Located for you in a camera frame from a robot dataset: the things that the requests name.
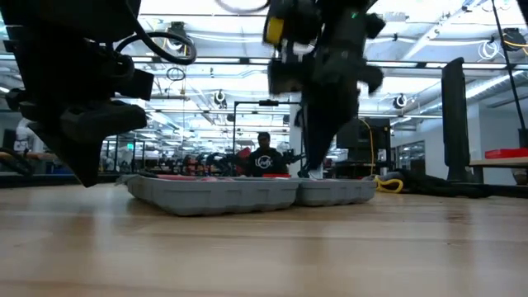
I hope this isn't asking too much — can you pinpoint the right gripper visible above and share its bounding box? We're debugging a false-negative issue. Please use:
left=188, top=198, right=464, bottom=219
left=302, top=35, right=385, bottom=171

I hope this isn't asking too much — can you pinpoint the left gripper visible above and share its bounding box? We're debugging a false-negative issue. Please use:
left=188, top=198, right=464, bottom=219
left=2, top=39, right=149, bottom=188

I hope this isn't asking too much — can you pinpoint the grey plastic tool case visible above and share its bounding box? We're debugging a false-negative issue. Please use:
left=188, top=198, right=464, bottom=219
left=117, top=172, right=378, bottom=218

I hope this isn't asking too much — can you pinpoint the black background monitor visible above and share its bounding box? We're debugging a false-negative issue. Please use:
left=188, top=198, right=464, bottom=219
left=335, top=117, right=392, bottom=150

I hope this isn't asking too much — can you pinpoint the wooden background bench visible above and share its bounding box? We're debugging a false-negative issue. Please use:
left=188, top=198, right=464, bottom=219
left=0, top=150, right=58, bottom=163

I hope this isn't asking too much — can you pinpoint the person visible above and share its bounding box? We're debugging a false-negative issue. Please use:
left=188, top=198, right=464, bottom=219
left=246, top=131, right=287, bottom=177

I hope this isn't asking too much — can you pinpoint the black glove grey cuff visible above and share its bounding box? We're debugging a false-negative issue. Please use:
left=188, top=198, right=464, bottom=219
left=377, top=171, right=405, bottom=183

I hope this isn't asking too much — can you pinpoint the black glove yellow cuff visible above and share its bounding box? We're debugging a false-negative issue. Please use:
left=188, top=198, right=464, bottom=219
left=373, top=167, right=493, bottom=199

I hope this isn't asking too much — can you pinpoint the wooden background table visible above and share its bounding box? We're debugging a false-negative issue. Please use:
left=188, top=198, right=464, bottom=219
left=469, top=155, right=528, bottom=186

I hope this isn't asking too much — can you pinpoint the yellow hanging cable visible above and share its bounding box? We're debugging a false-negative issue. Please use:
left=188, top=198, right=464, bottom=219
left=358, top=118, right=375, bottom=177

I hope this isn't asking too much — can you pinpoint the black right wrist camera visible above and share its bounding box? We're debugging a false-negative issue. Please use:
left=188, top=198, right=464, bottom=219
left=266, top=57, right=307, bottom=96

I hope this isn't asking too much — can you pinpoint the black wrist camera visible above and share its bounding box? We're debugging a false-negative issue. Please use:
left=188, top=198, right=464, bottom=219
left=266, top=57, right=307, bottom=96
left=113, top=68, right=156, bottom=102

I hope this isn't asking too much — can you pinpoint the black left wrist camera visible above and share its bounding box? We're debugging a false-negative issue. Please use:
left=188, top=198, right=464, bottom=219
left=113, top=68, right=156, bottom=102

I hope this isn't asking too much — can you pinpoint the black background frame station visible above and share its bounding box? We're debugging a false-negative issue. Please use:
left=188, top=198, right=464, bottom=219
left=232, top=99, right=305, bottom=179

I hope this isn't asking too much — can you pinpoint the yellow cable strap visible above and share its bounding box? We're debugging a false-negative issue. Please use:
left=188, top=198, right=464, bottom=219
left=265, top=16, right=286, bottom=46

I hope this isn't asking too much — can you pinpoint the black left camera cable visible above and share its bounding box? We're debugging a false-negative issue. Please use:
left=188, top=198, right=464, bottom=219
left=114, top=30, right=199, bottom=67

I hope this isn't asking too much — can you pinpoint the black camera cable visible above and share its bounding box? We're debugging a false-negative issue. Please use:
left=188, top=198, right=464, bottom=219
left=214, top=0, right=272, bottom=15
left=114, top=30, right=199, bottom=67

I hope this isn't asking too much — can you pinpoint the black right camera cable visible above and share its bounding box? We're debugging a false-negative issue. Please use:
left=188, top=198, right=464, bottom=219
left=214, top=0, right=272, bottom=15

